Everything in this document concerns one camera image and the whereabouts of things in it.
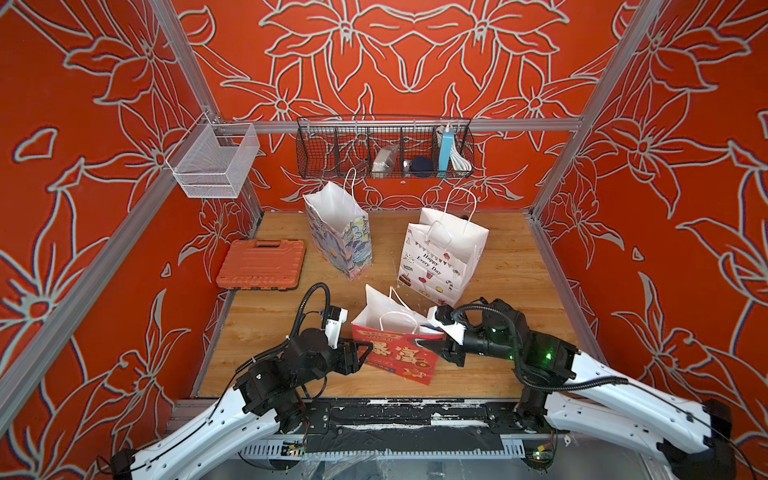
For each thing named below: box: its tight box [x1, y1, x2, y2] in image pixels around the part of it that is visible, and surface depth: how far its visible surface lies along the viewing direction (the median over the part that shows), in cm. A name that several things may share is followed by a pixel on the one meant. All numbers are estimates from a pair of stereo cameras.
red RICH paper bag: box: [351, 284, 444, 386], surface depth 71 cm
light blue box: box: [439, 125, 454, 172], surface depth 90 cm
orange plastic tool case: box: [216, 239, 306, 290], surface depth 100 cm
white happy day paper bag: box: [397, 186, 489, 308], surface depth 86 cm
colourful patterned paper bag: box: [302, 168, 373, 281], surface depth 92 cm
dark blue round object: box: [410, 156, 434, 178], surface depth 97 cm
